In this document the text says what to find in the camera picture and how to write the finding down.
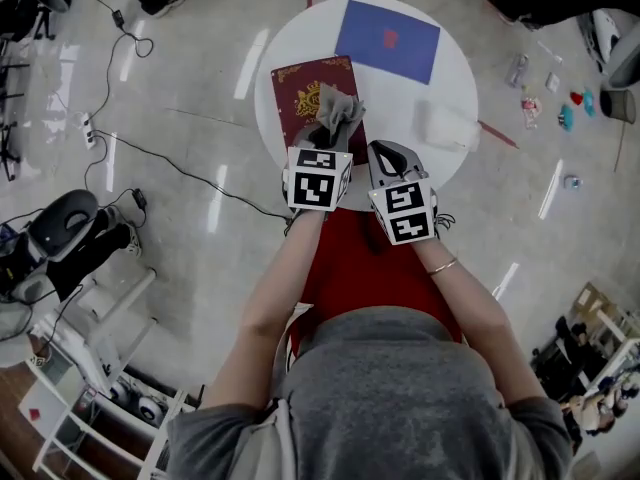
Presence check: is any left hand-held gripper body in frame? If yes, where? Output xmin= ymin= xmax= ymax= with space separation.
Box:
xmin=283 ymin=135 xmax=354 ymax=213

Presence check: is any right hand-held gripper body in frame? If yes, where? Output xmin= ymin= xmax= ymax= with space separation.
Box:
xmin=368 ymin=166 xmax=441 ymax=246

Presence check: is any grey cleaning cloth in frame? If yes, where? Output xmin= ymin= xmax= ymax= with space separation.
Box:
xmin=315 ymin=82 xmax=367 ymax=147

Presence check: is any maroon hardcover book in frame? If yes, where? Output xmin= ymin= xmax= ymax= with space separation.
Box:
xmin=270 ymin=55 xmax=370 ymax=167

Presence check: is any person's left forearm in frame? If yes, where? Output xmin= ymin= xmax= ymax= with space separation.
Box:
xmin=202 ymin=210 xmax=326 ymax=409

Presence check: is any person's right forearm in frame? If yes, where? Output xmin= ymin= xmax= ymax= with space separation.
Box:
xmin=412 ymin=235 xmax=549 ymax=407

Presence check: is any red skirt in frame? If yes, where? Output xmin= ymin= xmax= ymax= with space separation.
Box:
xmin=289 ymin=207 xmax=464 ymax=359

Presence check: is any blue booklet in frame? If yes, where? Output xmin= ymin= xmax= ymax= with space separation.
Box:
xmin=333 ymin=0 xmax=442 ymax=86

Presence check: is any clear snack packet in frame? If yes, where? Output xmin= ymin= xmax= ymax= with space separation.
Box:
xmin=519 ymin=95 xmax=544 ymax=130

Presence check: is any clear plastic bottle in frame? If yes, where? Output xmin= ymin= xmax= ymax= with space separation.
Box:
xmin=505 ymin=53 xmax=530 ymax=88

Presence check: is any white flat stick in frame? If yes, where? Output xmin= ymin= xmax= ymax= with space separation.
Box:
xmin=537 ymin=40 xmax=564 ymax=64

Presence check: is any grey t-shirt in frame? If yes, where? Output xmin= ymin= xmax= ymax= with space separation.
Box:
xmin=167 ymin=306 xmax=574 ymax=480

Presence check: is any thin brown stick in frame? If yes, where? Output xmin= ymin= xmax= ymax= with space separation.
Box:
xmin=613 ymin=122 xmax=627 ymax=173

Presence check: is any black mesh waste basket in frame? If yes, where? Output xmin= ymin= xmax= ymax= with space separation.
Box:
xmin=598 ymin=87 xmax=637 ymax=124

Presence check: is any white rounded device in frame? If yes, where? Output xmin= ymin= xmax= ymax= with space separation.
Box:
xmin=577 ymin=8 xmax=621 ymax=77

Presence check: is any white desk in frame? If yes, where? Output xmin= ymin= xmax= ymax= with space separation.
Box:
xmin=29 ymin=267 xmax=159 ymax=394

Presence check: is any grey shell chair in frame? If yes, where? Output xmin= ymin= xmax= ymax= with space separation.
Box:
xmin=607 ymin=32 xmax=640 ymax=89

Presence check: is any grey white swivel chair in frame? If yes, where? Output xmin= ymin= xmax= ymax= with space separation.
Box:
xmin=27 ymin=189 xmax=100 ymax=263

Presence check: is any white shelf rack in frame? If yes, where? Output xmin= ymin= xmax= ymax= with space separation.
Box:
xmin=17 ymin=362 xmax=196 ymax=480

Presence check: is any gold bracelet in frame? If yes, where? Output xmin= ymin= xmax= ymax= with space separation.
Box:
xmin=426 ymin=256 xmax=459 ymax=276

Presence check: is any long black cable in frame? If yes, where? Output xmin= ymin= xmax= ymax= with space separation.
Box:
xmin=92 ymin=130 xmax=294 ymax=222

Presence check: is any grey shoulder strap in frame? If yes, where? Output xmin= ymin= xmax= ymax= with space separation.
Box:
xmin=234 ymin=302 xmax=314 ymax=480

